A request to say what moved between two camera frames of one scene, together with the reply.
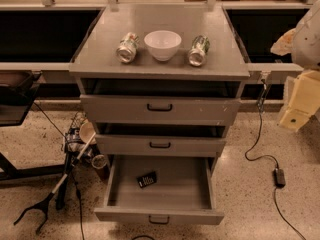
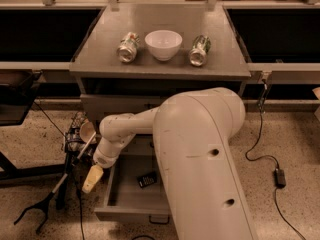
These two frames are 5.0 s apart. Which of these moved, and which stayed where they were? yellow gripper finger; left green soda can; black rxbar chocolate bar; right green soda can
Moved: yellow gripper finger
Stayed: black rxbar chocolate bar; right green soda can; left green soda can
